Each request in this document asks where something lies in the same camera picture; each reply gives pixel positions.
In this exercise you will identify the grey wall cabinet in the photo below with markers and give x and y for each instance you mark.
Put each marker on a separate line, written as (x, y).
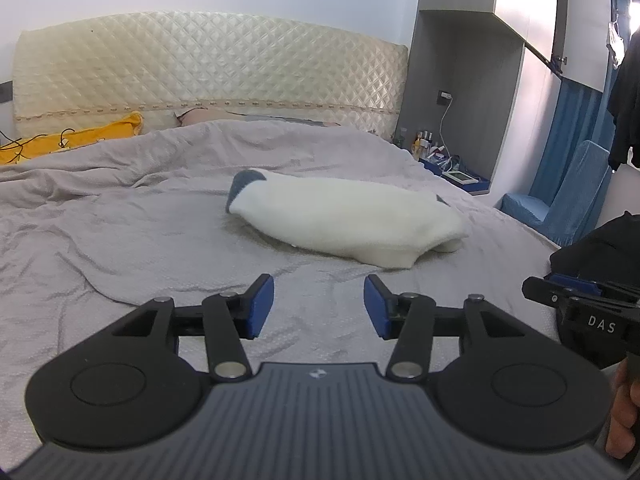
(460, 50)

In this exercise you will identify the blue tray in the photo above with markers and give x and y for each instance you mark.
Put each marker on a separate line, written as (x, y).
(470, 185)

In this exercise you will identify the blue covered chair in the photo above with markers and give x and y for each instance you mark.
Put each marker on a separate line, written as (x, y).
(570, 200)

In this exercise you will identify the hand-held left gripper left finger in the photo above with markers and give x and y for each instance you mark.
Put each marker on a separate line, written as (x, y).
(261, 306)

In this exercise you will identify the cream quilted headboard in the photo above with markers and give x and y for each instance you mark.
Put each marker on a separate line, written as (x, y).
(200, 65)

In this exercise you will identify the hanging dark garment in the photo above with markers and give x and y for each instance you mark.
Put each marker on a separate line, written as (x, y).
(625, 105)

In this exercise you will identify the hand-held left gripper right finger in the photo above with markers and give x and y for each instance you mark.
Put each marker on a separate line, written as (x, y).
(376, 306)

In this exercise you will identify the person's right hand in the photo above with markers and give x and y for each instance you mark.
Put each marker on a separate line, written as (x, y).
(625, 410)

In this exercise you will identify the white flat device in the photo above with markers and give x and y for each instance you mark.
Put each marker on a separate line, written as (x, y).
(459, 177)

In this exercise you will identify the white blue-striped fleece sweater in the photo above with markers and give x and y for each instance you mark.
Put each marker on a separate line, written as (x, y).
(350, 220)

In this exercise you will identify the grey bed blanket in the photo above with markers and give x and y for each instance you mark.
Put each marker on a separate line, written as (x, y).
(125, 220)

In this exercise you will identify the dark cloth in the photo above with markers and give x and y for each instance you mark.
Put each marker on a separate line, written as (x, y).
(600, 245)

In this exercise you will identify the yellow pillow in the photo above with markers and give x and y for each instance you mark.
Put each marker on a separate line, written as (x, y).
(85, 140)

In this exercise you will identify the blue curtain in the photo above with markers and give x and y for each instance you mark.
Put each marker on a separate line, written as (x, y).
(565, 135)

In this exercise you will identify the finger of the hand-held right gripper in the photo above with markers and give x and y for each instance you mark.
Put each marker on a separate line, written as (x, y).
(542, 292)

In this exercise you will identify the black wall socket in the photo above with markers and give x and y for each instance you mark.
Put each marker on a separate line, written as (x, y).
(5, 91)

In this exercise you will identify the group of small bottles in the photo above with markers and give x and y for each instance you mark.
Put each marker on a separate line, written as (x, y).
(425, 144)

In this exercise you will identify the pink pillow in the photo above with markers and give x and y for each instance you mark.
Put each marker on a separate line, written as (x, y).
(210, 115)

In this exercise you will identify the wall socket with charger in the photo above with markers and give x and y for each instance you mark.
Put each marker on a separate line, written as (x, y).
(444, 97)

